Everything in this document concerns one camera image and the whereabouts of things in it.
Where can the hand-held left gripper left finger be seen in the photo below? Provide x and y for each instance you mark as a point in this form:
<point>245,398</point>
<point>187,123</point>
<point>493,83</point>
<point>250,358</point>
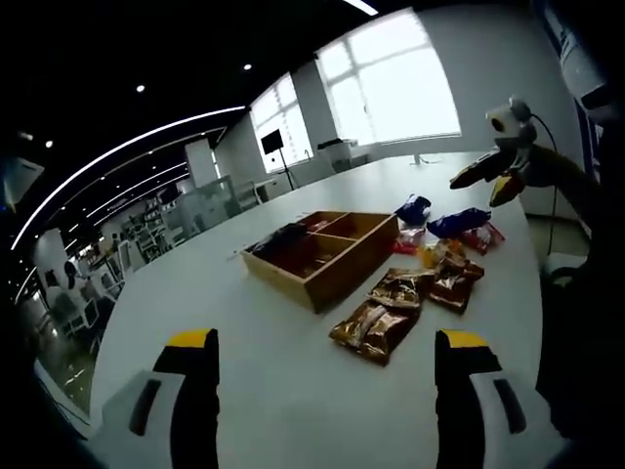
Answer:
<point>195,391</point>

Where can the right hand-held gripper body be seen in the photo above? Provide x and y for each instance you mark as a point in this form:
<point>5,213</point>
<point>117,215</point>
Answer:
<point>517,129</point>

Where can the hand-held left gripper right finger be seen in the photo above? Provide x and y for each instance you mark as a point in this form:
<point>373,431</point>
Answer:
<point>459,391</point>

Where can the red snack packet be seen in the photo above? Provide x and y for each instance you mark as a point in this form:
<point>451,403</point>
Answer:
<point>483,237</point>

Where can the blue cookie packet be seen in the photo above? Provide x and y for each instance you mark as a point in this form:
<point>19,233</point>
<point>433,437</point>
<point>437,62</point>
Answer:
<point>412,207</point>
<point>456,222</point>

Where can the yellow marshmallow packet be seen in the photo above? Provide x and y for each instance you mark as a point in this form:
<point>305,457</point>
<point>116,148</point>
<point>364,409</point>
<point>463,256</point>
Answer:
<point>437,251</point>

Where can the golden mixed nuts packet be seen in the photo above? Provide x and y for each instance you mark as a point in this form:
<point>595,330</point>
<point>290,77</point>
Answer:
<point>464,268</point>
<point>371,332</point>
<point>398,288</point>
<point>449,295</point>

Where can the pink marshmallow packet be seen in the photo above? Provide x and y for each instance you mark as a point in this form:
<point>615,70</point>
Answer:
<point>320,226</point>
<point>409,239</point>

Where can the wooden divided container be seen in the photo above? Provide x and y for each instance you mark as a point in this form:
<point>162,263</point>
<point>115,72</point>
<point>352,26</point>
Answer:
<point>351,268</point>

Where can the silver blue candy packet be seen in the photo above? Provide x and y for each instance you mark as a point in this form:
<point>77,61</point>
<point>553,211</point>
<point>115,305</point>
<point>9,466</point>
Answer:
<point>285,237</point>

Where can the small white desk device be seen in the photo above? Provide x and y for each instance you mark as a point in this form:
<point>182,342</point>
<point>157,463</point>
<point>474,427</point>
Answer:
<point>419,160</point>

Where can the white chest device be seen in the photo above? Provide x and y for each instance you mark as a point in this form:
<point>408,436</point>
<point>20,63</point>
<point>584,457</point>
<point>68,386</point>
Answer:
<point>581,73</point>

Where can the white table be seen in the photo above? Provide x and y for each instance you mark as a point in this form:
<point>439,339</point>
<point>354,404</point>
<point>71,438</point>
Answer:
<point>244,303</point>

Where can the white printer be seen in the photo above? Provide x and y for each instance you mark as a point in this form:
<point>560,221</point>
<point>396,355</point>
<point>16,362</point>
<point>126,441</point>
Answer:
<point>337,154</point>

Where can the person's dark clothing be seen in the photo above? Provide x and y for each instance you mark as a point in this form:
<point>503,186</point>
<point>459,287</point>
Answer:
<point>586,317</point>

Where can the grey mesh office chair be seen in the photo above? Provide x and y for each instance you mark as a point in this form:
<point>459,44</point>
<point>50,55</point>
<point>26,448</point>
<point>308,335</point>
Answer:
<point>210,200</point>

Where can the black monitor on stand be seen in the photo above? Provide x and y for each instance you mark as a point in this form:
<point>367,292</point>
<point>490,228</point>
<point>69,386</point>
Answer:
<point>271,141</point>

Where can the ceiling air conditioner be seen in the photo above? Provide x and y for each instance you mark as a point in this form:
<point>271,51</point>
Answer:
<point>24,176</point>

